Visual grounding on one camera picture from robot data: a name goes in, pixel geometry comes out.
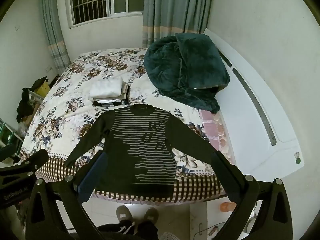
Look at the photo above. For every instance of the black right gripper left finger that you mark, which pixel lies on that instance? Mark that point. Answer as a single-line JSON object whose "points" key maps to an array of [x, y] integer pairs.
{"points": [[44, 220]]}

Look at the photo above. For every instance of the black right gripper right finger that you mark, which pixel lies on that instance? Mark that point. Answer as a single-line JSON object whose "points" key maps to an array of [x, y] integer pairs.
{"points": [[274, 220]]}

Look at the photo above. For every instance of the black striped sweater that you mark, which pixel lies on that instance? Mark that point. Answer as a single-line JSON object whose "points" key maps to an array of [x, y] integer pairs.
{"points": [[139, 141]]}

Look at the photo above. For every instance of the black clothes pile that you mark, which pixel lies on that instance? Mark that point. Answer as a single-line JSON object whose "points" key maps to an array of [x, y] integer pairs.
{"points": [[25, 108]]}

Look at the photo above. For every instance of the orange cup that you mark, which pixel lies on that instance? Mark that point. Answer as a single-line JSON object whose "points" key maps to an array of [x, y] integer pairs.
{"points": [[227, 206]]}

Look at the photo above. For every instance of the white bed headboard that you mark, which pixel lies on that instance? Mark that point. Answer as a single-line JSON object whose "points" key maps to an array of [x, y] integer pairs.
{"points": [[263, 141]]}

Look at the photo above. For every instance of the floral bedspread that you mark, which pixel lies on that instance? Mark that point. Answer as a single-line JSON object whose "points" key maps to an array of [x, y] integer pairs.
{"points": [[67, 113]]}

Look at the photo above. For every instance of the yellow cardboard box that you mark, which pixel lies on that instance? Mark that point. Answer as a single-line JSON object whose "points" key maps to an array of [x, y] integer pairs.
{"points": [[43, 90]]}

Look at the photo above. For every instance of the right grey shoe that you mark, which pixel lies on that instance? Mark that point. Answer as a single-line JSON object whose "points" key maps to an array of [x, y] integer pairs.
{"points": [[151, 215]]}

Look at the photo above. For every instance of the pink pillow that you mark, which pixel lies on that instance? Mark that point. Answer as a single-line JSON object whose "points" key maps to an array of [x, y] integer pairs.
{"points": [[216, 131]]}

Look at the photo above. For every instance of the black white folded garment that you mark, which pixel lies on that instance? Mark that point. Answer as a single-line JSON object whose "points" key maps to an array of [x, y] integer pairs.
{"points": [[110, 103]]}

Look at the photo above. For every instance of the beige folded garment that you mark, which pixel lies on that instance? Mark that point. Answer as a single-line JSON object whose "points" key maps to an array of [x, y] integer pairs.
{"points": [[124, 91]]}

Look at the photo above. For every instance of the dark green plush blanket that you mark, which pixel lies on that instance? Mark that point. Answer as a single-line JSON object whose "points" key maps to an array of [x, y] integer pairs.
{"points": [[187, 68]]}

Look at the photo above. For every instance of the grey-green left curtain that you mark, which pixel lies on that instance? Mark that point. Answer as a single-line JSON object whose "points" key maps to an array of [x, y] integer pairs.
{"points": [[52, 28]]}

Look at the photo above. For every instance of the grey-green curtain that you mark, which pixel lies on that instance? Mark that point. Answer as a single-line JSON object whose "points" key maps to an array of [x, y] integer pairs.
{"points": [[52, 28], [163, 18]]}

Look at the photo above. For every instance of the grey-green right curtain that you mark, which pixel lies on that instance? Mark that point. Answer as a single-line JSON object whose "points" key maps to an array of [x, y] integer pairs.
{"points": [[163, 18]]}

